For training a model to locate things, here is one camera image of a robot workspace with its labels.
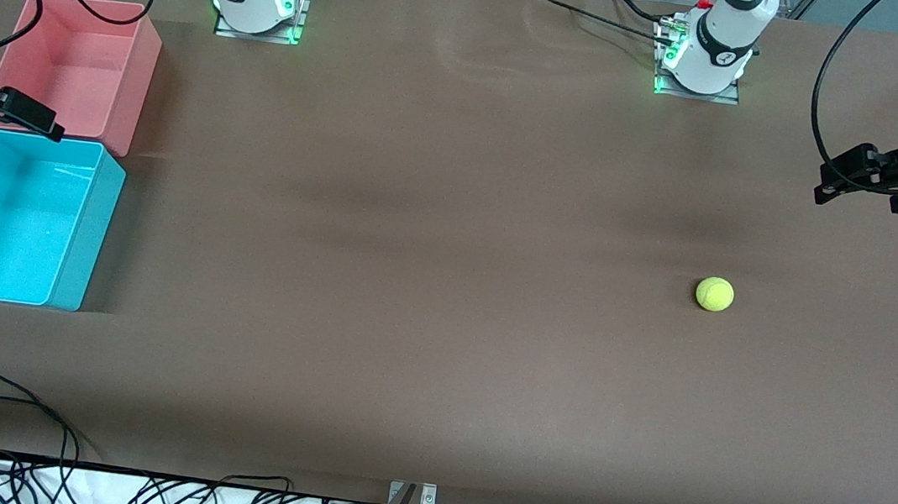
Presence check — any short black cable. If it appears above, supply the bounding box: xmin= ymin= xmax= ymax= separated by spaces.
xmin=218 ymin=470 xmax=297 ymax=504

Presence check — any small metal bracket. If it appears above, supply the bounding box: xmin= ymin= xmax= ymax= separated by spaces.
xmin=388 ymin=480 xmax=438 ymax=504

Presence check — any pink plastic bin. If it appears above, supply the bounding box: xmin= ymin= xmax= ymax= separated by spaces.
xmin=0 ymin=0 xmax=167 ymax=161

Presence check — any blue plastic bin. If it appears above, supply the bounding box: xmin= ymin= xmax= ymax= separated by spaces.
xmin=0 ymin=130 xmax=130 ymax=317

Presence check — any black cable to arm base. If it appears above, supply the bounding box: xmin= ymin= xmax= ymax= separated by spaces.
xmin=525 ymin=0 xmax=680 ymax=49

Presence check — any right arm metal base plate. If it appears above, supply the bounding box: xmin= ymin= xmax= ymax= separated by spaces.
xmin=213 ymin=0 xmax=310 ymax=47

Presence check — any yellow-green tennis ball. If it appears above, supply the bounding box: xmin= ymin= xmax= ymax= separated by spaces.
xmin=694 ymin=275 xmax=737 ymax=315

